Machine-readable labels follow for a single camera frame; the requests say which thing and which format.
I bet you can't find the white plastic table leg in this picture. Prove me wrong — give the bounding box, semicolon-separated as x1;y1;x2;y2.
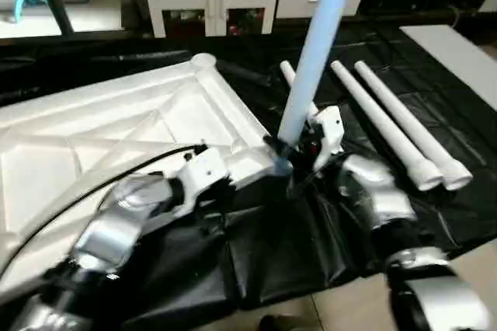
330;60;444;193
279;60;320;120
353;60;474;193
272;0;363;170

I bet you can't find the white plastic table top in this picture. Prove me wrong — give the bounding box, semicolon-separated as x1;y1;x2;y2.
0;53;297;287

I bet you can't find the black work mat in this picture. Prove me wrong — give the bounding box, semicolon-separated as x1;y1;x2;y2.
0;20;497;328

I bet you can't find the white flat board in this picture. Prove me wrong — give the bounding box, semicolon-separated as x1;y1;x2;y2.
399;24;497;111

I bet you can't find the white drawer unit with handle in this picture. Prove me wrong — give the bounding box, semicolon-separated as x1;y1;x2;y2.
275;0;368;20

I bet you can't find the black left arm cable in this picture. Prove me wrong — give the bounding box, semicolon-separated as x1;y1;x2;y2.
0;142;208;279

